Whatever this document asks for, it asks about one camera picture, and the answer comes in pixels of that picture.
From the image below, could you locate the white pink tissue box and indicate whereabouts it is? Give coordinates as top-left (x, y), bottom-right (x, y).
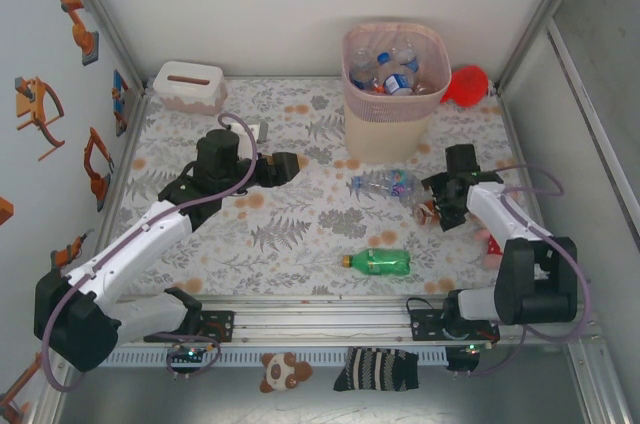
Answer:
top-left (152, 60), bottom-right (226, 117)

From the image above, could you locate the white-capped bottle blue label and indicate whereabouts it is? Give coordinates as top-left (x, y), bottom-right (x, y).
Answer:
top-left (380, 71), bottom-right (417, 96)

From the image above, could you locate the beige bin with pink liner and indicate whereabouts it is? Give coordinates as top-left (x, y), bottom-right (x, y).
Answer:
top-left (342, 22), bottom-right (453, 164)

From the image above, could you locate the orange claw wall sticker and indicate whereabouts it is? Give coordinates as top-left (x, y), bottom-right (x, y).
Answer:
top-left (13, 76), bottom-right (66, 163)

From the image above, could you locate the black white striped sock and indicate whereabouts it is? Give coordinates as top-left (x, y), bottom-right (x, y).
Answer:
top-left (333, 346), bottom-right (420, 393)

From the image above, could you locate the blue orange machine wall sticker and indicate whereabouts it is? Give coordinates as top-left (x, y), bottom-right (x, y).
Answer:
top-left (110, 68), bottom-right (134, 138)

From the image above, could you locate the small circuit board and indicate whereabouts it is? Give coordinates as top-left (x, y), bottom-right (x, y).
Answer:
top-left (167, 343), bottom-right (211, 366)
top-left (444, 341), bottom-right (494, 374)

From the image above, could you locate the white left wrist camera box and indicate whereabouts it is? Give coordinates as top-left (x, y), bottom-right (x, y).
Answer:
top-left (229, 122), bottom-right (270, 145)

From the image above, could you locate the brown white panda plush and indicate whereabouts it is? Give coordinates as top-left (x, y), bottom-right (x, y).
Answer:
top-left (258, 351), bottom-right (315, 394)

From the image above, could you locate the brown coffee bottle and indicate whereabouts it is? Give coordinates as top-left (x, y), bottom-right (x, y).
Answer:
top-left (412, 197), bottom-right (445, 225)

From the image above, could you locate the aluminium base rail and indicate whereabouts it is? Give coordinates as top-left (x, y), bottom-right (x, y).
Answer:
top-left (47, 293), bottom-right (604, 348)

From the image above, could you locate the green bottle yellow cap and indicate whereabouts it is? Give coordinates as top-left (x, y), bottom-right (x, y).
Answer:
top-left (342, 247), bottom-right (412, 278)

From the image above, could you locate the white slotted cable duct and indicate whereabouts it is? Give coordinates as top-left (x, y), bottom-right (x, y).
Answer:
top-left (107, 347), bottom-right (451, 368)

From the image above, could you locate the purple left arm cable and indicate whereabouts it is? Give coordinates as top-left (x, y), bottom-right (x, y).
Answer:
top-left (40, 112), bottom-right (260, 391)

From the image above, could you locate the clear bottle purple teal label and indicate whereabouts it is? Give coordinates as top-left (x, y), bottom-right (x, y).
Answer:
top-left (349, 168), bottom-right (426, 205)

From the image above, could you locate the pink plush toy red dress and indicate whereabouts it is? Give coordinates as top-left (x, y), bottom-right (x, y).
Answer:
top-left (474, 226), bottom-right (506, 270)

